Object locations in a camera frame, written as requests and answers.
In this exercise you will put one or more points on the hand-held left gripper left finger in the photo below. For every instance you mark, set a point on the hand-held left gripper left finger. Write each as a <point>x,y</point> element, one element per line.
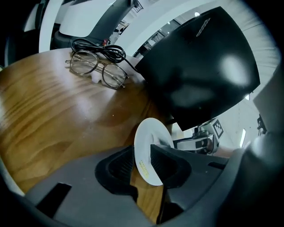
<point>88,177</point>

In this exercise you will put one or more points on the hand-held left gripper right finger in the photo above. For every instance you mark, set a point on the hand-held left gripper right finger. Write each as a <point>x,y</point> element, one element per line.
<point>199,173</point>

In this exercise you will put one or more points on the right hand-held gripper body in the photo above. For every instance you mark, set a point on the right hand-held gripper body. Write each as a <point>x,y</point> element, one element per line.
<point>208,142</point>

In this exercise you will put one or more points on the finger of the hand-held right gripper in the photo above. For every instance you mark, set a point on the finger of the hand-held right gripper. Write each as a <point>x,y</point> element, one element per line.
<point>185,143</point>

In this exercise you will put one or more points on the white round plate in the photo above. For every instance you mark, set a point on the white round plate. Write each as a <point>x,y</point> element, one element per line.
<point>144,142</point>

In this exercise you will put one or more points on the thin-framed eyeglasses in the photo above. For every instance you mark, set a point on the thin-framed eyeglasses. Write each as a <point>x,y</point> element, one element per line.
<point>85,63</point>

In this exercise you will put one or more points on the white and grey machine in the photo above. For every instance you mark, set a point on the white and grey machine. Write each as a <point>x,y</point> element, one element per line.
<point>77,24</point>

